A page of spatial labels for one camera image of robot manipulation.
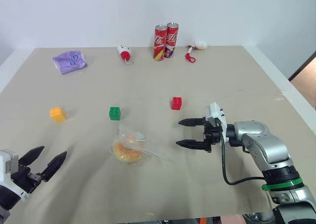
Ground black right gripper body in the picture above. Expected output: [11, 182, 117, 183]
[202, 117, 222, 148]

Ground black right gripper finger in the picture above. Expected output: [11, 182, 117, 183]
[175, 139, 212, 153]
[178, 118, 205, 128]

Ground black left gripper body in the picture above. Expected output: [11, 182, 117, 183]
[11, 165, 46, 194]

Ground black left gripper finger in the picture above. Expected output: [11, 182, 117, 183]
[18, 146, 45, 166]
[41, 151, 68, 183]

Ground red toy brick block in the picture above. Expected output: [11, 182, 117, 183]
[171, 96, 183, 111]

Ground yellow toy brick block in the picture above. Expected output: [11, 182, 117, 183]
[49, 107, 67, 123]

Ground clear bag of orange bread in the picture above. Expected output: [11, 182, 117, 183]
[108, 124, 175, 167]

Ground green toy brick block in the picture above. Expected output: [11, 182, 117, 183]
[109, 106, 121, 121]

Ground beige table cover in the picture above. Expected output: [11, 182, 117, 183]
[0, 45, 316, 216]

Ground red blue cola can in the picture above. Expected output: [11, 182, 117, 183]
[163, 22, 179, 59]

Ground dark rounded shape below table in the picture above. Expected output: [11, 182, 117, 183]
[243, 212, 275, 224]

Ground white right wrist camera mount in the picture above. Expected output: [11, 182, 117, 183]
[205, 102, 227, 143]

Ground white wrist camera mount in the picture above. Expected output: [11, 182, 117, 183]
[0, 149, 29, 202]
[205, 102, 227, 143]

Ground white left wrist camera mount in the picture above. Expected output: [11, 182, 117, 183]
[0, 149, 29, 202]

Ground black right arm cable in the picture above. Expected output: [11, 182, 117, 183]
[220, 132, 266, 186]

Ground white plush keychain red strap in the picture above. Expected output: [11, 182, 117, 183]
[185, 40, 208, 63]

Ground white red toy keychain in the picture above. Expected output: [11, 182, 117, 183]
[117, 44, 135, 65]

